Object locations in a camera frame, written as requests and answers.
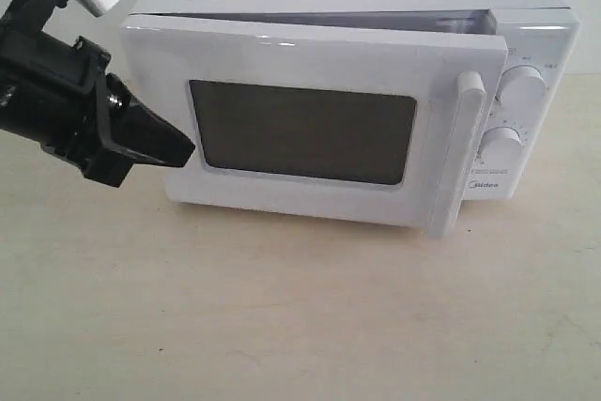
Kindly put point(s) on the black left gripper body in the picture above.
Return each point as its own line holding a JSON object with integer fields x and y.
{"x": 62, "y": 97}

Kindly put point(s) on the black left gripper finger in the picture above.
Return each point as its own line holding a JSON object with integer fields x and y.
{"x": 140, "y": 134}

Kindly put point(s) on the white microwave door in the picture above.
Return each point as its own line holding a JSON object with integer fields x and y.
{"x": 366, "y": 125}

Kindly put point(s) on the white microwave oven body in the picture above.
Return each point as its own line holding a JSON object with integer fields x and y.
{"x": 538, "y": 33}

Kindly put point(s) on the lower white timer knob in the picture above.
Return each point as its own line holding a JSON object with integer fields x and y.
{"x": 501, "y": 145}

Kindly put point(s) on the upper white control knob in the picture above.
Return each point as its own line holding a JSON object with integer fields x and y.
{"x": 521, "y": 87}

